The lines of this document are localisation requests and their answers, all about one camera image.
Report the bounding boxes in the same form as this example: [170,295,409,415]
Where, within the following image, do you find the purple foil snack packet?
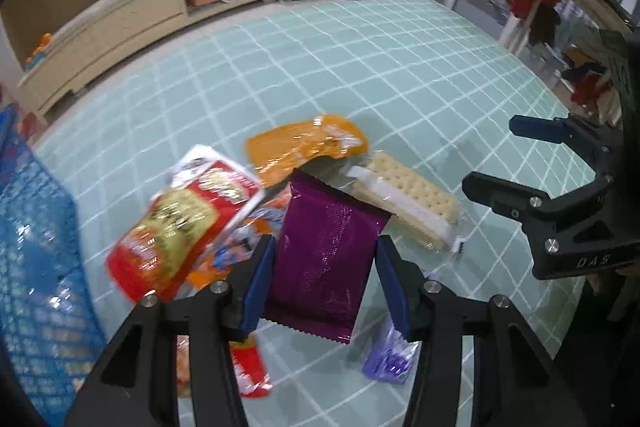
[260,169,393,345]

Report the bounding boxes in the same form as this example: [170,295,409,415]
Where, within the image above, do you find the orange white snack packet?
[185,202,287,293]

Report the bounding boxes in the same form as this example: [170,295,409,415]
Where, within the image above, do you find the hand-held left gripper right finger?
[376,234,590,427]

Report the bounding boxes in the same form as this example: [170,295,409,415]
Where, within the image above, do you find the blue plastic basket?
[0,104,108,425]

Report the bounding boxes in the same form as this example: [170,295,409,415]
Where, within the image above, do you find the heap of oranges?
[25,33,53,68]

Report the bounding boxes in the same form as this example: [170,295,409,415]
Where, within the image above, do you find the large red snack packet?
[105,146,266,303]

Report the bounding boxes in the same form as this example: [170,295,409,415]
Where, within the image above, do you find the beige media cabinet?
[17,0,278,115]

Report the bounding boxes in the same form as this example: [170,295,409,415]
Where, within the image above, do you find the teal checked mat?
[32,0,601,427]

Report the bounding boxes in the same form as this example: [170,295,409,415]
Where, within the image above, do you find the small red snack packet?
[175,334,273,400]

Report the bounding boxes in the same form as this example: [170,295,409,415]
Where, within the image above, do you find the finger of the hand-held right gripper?
[509,114,620,158]
[461,171,614,254]

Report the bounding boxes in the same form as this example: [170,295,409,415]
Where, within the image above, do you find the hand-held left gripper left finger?
[62,234,277,427]

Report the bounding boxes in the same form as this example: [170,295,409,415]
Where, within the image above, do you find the clear cracker packet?
[345,152,468,253]

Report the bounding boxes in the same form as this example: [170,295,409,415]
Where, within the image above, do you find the purple chewing gum pack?
[362,317,422,385]

